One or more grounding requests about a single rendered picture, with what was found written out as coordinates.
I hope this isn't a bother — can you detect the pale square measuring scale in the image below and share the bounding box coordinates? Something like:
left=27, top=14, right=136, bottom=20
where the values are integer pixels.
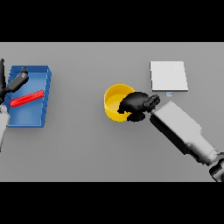
left=150, top=60, right=189, bottom=93

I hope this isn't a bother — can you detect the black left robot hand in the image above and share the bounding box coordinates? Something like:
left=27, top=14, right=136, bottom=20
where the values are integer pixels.
left=0, top=58, right=30, bottom=107

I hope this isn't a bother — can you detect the blue tray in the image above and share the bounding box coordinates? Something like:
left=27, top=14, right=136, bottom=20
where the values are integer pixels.
left=3, top=65, right=53, bottom=129

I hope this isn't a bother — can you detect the red beaker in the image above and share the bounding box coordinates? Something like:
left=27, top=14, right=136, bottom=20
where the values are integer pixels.
left=10, top=89, right=46, bottom=109

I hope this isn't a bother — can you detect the yellow bowl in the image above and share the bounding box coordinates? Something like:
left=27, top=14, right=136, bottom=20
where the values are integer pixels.
left=103, top=83, right=137, bottom=123

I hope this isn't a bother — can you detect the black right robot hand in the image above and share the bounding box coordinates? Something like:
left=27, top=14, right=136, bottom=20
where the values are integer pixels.
left=116, top=91, right=161, bottom=123

